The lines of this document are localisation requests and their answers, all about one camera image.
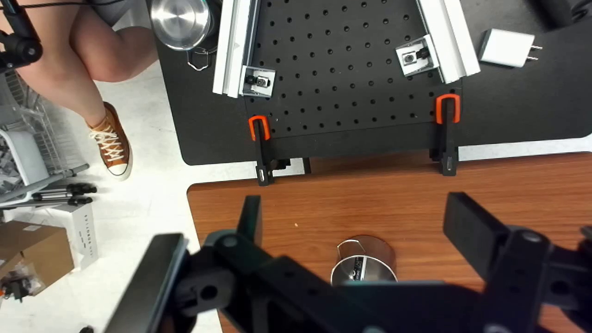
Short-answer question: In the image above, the orange black clamp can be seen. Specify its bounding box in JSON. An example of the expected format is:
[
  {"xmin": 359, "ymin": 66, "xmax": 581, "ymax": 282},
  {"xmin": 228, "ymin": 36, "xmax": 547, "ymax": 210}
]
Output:
[
  {"xmin": 248, "ymin": 115, "xmax": 292, "ymax": 187},
  {"xmin": 429, "ymin": 93, "xmax": 462, "ymax": 177}
]

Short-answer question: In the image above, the white box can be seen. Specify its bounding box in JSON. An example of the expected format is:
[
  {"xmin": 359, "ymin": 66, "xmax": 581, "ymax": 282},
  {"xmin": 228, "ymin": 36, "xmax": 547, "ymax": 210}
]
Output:
[{"xmin": 71, "ymin": 203, "xmax": 99, "ymax": 270}]

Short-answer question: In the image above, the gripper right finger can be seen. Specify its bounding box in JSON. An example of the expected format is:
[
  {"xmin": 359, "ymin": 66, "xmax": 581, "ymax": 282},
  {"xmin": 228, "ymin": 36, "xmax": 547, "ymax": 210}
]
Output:
[{"xmin": 443, "ymin": 192, "xmax": 592, "ymax": 333}]

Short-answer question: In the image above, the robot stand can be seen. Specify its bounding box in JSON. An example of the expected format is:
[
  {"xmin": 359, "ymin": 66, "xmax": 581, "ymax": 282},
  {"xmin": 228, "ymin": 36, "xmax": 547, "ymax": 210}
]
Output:
[{"xmin": 155, "ymin": 0, "xmax": 592, "ymax": 166}]

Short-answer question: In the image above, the steel cup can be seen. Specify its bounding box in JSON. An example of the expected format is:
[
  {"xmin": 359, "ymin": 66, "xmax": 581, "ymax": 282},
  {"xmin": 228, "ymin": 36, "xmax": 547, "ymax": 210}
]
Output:
[{"xmin": 330, "ymin": 235, "xmax": 399, "ymax": 285}]

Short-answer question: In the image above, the steel bowl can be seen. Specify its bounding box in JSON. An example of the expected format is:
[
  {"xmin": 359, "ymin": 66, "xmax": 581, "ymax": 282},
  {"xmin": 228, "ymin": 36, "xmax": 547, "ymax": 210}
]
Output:
[{"xmin": 149, "ymin": 0, "xmax": 214, "ymax": 51}]

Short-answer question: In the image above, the white power adapter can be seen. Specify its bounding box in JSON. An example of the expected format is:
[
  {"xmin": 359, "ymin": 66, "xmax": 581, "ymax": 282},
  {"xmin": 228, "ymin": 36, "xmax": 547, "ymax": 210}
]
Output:
[{"xmin": 478, "ymin": 28, "xmax": 543, "ymax": 69}]

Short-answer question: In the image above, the aluminium rail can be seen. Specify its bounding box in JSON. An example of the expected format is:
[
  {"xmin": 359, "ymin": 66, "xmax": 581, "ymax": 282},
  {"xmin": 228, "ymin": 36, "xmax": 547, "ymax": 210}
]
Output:
[
  {"xmin": 395, "ymin": 0, "xmax": 481, "ymax": 85},
  {"xmin": 212, "ymin": 0, "xmax": 277, "ymax": 99}
]

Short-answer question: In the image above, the person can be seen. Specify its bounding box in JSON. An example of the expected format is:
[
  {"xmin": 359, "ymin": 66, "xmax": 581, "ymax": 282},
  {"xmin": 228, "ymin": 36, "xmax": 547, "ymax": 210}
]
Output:
[{"xmin": 0, "ymin": 0, "xmax": 160, "ymax": 181}]

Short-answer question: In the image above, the cardboard box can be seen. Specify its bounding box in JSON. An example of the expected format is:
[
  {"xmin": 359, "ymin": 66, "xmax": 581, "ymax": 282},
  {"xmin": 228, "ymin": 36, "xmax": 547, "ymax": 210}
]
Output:
[{"xmin": 0, "ymin": 221, "xmax": 75, "ymax": 296}]

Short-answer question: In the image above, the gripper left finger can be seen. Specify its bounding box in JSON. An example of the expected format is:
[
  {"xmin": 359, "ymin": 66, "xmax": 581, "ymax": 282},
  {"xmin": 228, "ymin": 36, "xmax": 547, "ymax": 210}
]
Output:
[{"xmin": 104, "ymin": 196, "xmax": 366, "ymax": 333}]

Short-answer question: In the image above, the wire rack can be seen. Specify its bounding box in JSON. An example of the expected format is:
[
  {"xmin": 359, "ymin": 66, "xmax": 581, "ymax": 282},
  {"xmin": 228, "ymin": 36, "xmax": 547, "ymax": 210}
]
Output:
[{"xmin": 0, "ymin": 69, "xmax": 89, "ymax": 197}]

